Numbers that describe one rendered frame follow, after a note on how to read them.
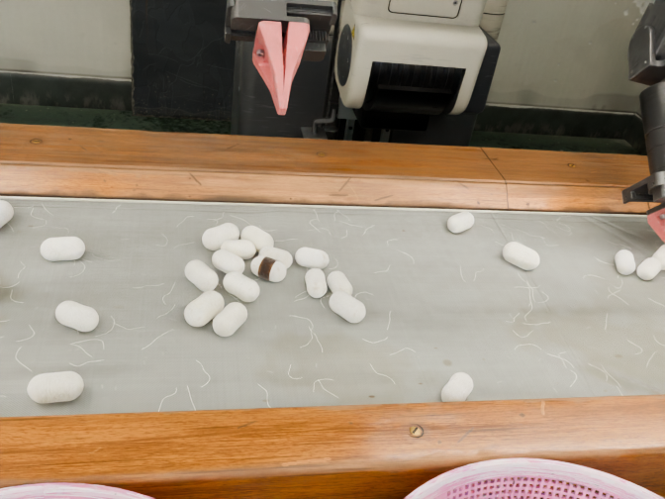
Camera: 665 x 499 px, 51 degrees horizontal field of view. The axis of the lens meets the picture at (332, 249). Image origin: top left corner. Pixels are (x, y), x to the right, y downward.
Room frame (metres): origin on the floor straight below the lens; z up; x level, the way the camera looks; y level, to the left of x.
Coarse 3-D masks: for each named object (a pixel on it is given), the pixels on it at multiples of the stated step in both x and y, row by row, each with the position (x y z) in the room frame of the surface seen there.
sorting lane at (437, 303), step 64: (0, 256) 0.46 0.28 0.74; (128, 256) 0.49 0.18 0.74; (192, 256) 0.51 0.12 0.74; (256, 256) 0.53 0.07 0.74; (384, 256) 0.56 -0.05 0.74; (448, 256) 0.58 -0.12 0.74; (576, 256) 0.62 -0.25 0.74; (640, 256) 0.64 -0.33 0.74; (0, 320) 0.39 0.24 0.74; (128, 320) 0.41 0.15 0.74; (256, 320) 0.44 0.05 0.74; (320, 320) 0.45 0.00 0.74; (384, 320) 0.46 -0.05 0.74; (448, 320) 0.48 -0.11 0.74; (512, 320) 0.49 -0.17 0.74; (576, 320) 0.51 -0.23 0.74; (640, 320) 0.53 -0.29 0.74; (0, 384) 0.33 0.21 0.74; (128, 384) 0.35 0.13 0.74; (192, 384) 0.36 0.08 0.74; (256, 384) 0.37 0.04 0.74; (320, 384) 0.38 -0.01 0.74; (384, 384) 0.39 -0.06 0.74; (512, 384) 0.41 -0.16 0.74; (576, 384) 0.42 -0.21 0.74; (640, 384) 0.44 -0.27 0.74
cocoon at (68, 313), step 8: (64, 304) 0.40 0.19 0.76; (72, 304) 0.40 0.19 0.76; (80, 304) 0.40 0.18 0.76; (56, 312) 0.39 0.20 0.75; (64, 312) 0.39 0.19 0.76; (72, 312) 0.39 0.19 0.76; (80, 312) 0.39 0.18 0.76; (88, 312) 0.39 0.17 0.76; (96, 312) 0.40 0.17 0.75; (64, 320) 0.39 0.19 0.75; (72, 320) 0.39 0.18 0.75; (80, 320) 0.39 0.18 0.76; (88, 320) 0.39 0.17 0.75; (96, 320) 0.39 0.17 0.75; (80, 328) 0.39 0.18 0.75; (88, 328) 0.39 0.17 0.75
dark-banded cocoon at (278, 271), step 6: (258, 258) 0.50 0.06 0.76; (252, 264) 0.49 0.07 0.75; (258, 264) 0.49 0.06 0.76; (276, 264) 0.49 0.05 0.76; (282, 264) 0.50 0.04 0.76; (252, 270) 0.49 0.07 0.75; (276, 270) 0.49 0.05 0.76; (282, 270) 0.49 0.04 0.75; (270, 276) 0.49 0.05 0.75; (276, 276) 0.49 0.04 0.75; (282, 276) 0.49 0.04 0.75
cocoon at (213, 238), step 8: (224, 224) 0.54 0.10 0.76; (232, 224) 0.54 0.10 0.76; (208, 232) 0.52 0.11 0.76; (216, 232) 0.53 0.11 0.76; (224, 232) 0.53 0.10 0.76; (232, 232) 0.53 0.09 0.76; (208, 240) 0.52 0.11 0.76; (216, 240) 0.52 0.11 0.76; (224, 240) 0.52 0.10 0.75; (208, 248) 0.52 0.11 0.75; (216, 248) 0.52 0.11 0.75
